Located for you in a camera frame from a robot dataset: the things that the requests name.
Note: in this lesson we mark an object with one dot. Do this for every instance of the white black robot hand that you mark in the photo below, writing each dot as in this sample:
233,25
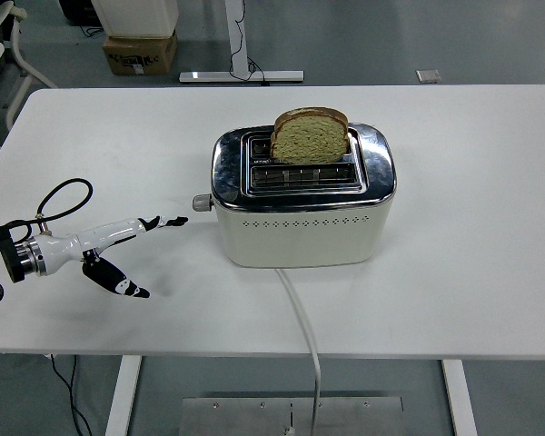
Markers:
100,234

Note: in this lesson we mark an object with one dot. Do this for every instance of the cream chrome two-slot toaster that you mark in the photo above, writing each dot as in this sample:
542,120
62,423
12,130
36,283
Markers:
300,240

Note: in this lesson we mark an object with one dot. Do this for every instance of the white table leg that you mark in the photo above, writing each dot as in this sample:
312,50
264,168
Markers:
458,399
122,399

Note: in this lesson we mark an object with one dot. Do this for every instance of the brown cardboard box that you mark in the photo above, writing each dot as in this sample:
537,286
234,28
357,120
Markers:
138,54

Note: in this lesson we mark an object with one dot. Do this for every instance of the white office chair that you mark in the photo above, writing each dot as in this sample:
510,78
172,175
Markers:
20,59

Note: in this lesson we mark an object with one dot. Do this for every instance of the white desk leg stand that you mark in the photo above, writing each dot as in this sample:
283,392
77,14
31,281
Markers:
238,75

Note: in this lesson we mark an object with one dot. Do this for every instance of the black equipment on floor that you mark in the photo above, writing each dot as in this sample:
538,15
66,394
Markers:
77,11

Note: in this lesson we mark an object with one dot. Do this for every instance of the brown bread slice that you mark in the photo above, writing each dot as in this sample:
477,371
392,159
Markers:
309,141

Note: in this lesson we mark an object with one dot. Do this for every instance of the grey floor socket plate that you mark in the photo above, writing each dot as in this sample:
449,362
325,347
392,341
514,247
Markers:
429,76

